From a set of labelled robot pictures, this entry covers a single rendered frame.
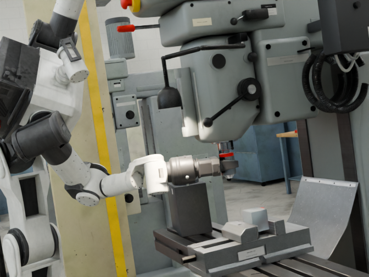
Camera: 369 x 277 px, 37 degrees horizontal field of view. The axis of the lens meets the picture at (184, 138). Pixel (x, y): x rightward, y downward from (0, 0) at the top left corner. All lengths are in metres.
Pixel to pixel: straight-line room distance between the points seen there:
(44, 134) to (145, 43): 9.63
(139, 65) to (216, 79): 9.53
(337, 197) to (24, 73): 1.08
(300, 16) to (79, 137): 1.90
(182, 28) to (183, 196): 0.68
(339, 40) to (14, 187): 1.20
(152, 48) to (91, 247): 8.18
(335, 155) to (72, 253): 1.96
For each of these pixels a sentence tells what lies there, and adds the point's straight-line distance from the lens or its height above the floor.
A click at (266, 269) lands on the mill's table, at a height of 0.96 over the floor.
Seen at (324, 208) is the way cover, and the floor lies 1.03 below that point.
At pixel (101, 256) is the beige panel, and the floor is 0.61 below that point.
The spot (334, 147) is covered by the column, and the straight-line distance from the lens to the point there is 1.91.
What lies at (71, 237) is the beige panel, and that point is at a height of 0.77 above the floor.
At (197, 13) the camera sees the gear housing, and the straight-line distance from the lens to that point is 1.63.
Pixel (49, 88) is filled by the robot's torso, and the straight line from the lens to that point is 1.80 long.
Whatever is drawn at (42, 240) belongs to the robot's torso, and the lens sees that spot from 2.11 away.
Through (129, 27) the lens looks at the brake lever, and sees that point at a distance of 1.78.
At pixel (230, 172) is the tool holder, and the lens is 1.74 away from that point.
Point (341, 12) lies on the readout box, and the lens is 1.57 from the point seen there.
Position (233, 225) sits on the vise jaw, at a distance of 1.65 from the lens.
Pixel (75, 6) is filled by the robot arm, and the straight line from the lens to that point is 1.99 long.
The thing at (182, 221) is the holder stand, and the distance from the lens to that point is 2.06.
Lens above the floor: 1.42
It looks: 3 degrees down
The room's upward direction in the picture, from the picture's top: 8 degrees counter-clockwise
